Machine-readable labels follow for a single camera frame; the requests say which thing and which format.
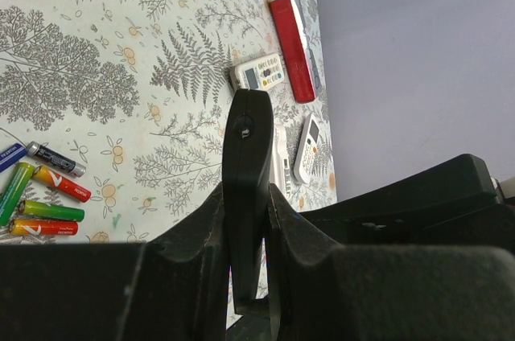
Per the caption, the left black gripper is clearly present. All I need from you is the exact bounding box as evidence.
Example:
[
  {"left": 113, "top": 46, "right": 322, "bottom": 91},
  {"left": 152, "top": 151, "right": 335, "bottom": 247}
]
[{"left": 267, "top": 154, "right": 514, "bottom": 340}]

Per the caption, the black slim remote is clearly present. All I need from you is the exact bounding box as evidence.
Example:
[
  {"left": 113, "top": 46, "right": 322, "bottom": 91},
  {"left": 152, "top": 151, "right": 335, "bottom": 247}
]
[{"left": 222, "top": 89, "right": 274, "bottom": 315}]

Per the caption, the white air conditioner remote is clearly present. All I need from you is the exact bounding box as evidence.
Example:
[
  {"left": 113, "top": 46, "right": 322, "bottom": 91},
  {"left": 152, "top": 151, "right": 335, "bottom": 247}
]
[{"left": 230, "top": 53, "right": 286, "bottom": 91}]

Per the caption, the floral table mat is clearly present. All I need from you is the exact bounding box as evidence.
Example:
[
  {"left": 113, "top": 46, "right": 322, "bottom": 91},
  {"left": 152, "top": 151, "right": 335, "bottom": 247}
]
[{"left": 1, "top": 0, "right": 323, "bottom": 244}]

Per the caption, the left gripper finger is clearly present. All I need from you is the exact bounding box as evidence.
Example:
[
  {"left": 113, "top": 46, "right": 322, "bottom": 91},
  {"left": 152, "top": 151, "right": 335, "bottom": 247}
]
[{"left": 1, "top": 187, "right": 229, "bottom": 340}]

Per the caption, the small white remote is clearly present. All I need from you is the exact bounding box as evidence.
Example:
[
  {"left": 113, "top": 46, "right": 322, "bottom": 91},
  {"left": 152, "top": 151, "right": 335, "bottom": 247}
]
[{"left": 270, "top": 124, "right": 291, "bottom": 199}]

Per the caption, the pile of coloured batteries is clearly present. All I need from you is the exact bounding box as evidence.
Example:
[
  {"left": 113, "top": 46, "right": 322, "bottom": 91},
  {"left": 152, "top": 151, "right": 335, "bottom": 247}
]
[{"left": 1, "top": 143, "right": 93, "bottom": 244}]

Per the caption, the red toothpaste box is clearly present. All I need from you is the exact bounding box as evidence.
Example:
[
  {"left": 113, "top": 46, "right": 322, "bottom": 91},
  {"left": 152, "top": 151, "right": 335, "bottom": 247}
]
[{"left": 269, "top": 0, "right": 321, "bottom": 104}]

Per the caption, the white remote battery cover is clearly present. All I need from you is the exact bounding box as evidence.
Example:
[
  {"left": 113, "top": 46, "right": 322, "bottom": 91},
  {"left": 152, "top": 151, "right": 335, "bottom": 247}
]
[{"left": 294, "top": 113, "right": 320, "bottom": 184}]

